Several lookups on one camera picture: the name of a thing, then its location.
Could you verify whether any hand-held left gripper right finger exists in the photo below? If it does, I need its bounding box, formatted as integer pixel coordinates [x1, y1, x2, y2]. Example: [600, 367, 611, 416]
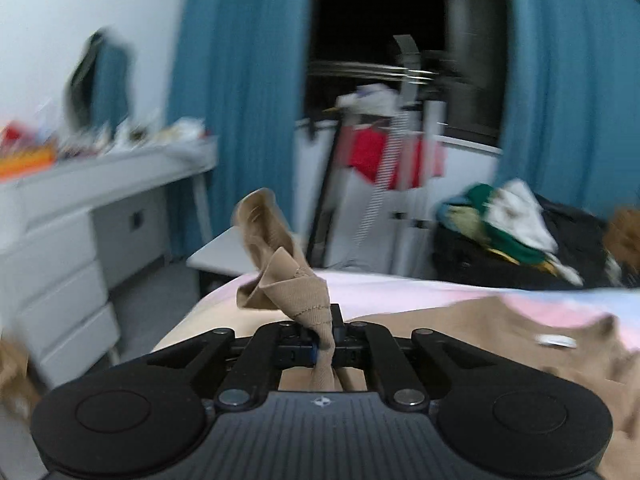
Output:
[327, 304, 496, 411]

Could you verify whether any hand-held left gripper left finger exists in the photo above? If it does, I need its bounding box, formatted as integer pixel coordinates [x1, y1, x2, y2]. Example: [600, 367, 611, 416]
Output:
[142, 323, 321, 409]

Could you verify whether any tan shirt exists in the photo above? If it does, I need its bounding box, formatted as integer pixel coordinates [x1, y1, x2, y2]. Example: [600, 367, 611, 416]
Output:
[234, 187, 640, 480]

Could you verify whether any pile of clothes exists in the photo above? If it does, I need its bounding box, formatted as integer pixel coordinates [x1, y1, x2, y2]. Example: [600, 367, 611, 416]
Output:
[431, 194, 627, 290]

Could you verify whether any red garment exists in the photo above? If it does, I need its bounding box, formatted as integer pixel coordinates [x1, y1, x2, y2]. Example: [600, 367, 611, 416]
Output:
[340, 127, 447, 192]

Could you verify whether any green garment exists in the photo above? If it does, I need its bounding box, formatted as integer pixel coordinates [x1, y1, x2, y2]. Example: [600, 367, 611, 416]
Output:
[439, 184, 557, 267]

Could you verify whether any white garment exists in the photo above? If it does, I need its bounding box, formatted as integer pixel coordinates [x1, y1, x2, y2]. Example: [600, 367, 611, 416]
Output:
[486, 180, 585, 286]

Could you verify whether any white box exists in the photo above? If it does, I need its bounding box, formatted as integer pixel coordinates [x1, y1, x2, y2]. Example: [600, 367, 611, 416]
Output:
[160, 117, 207, 145]

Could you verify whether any white desk with drawers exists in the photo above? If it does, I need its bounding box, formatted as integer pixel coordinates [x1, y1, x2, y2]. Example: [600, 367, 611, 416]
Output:
[0, 135, 220, 392]

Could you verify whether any blue curtain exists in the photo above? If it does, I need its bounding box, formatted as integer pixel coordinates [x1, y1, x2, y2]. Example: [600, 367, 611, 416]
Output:
[167, 0, 317, 262]
[492, 0, 640, 212]

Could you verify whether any brown fuzzy cloth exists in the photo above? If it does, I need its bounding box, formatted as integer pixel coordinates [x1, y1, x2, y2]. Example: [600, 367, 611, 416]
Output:
[0, 339, 42, 422]

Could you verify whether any cluster of cosmetic bottles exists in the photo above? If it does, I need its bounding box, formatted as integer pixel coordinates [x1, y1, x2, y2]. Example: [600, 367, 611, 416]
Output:
[50, 109, 167, 157]

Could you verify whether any orange box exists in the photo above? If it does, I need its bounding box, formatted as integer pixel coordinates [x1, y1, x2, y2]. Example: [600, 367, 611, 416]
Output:
[0, 146, 57, 179]

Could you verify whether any dark window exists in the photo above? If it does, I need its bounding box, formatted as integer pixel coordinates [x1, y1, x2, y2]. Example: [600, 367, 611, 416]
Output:
[305, 0, 509, 142]

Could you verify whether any white chair with black frame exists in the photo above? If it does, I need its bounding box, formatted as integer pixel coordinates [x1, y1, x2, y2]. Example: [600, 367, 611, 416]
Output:
[186, 119, 351, 282]

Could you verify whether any striped steamer hose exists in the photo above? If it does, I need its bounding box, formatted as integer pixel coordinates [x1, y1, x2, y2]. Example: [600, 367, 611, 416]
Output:
[354, 110, 412, 247]

